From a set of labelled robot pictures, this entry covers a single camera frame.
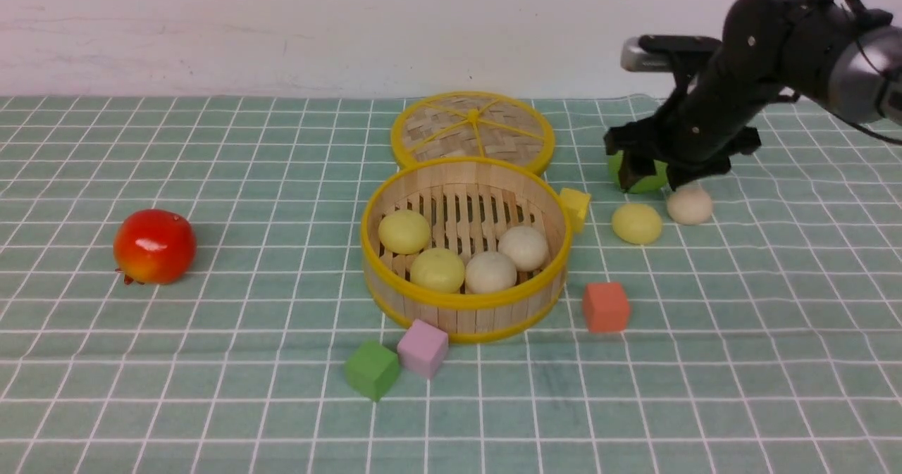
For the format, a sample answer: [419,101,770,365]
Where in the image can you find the green cube block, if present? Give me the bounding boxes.
[344,340,402,402]

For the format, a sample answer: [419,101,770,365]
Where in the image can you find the green checkered tablecloth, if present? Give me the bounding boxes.
[1,96,901,473]

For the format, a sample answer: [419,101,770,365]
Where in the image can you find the white bun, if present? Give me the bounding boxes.
[497,225,550,273]
[666,186,713,225]
[464,251,518,294]

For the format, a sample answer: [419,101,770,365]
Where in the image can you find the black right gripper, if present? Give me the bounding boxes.
[605,66,763,191]

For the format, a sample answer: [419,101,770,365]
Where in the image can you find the green apple toy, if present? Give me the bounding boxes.
[607,152,668,194]

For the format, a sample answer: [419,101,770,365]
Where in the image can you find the woven bamboo steamer lid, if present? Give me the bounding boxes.
[390,91,555,175]

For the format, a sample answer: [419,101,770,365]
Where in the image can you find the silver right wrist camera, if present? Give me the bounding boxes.
[619,35,721,73]

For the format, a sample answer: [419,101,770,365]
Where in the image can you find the yellow cube block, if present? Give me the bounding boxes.
[560,187,591,233]

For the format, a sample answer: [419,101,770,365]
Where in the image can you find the bamboo steamer tray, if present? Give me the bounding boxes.
[359,157,574,343]

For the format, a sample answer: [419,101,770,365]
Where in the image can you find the red pomegranate toy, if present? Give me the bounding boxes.
[113,208,197,285]

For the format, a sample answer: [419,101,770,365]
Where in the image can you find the yellow bun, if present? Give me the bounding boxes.
[409,247,465,294]
[611,202,663,245]
[378,210,431,255]

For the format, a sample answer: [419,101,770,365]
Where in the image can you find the orange cube block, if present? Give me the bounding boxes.
[582,282,631,333]

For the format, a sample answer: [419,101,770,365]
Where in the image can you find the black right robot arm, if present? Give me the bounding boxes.
[605,0,901,192]

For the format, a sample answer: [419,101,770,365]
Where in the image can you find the pink cube block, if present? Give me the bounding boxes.
[396,319,449,379]

